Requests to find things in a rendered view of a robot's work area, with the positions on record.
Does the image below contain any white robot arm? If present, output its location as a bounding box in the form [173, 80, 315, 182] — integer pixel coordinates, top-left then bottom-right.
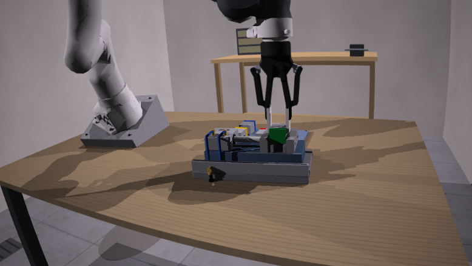
[64, 0, 292, 135]

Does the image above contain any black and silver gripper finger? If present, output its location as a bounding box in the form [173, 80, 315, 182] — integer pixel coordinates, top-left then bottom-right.
[250, 64, 274, 133]
[278, 63, 303, 134]

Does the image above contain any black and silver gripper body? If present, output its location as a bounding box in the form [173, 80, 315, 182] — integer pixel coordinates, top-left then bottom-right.
[260, 41, 294, 78]

